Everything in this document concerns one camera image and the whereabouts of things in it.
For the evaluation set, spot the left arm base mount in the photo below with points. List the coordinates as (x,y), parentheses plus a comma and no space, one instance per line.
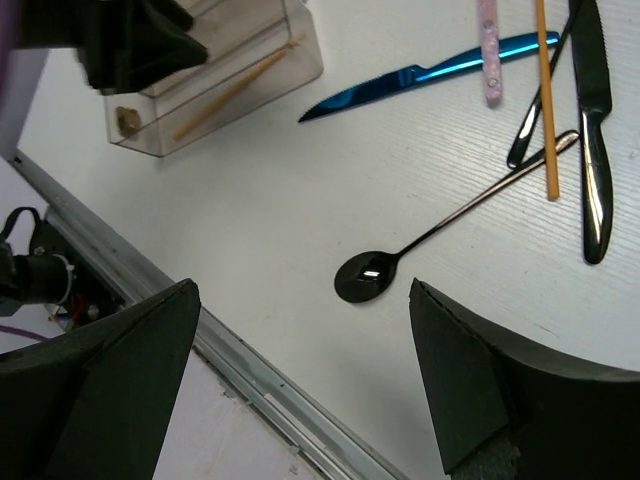
(53,273)

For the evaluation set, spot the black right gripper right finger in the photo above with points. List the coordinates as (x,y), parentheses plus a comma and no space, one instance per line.
(506,407)

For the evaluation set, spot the black round spoon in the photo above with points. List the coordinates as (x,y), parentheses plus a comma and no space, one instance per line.
(369,274)

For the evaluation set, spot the yellow chopstick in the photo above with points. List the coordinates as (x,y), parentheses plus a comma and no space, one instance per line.
(552,175)
(236,89)

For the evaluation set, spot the black knife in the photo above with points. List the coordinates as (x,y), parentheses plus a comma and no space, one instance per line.
(595,103)

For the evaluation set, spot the blue metallic knife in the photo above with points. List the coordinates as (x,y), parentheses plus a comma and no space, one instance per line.
(415,76)

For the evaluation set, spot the black long spoon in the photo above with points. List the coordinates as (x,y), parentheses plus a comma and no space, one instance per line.
(515,158)

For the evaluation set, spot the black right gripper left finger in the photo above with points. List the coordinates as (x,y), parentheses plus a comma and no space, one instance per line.
(95,403)

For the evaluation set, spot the clear plastic compartment organizer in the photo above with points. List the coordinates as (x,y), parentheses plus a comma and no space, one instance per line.
(258,51)

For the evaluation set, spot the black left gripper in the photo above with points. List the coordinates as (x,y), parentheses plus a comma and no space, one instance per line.
(128,46)

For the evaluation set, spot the pink handled fork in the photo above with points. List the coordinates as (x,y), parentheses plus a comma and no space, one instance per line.
(489,45)

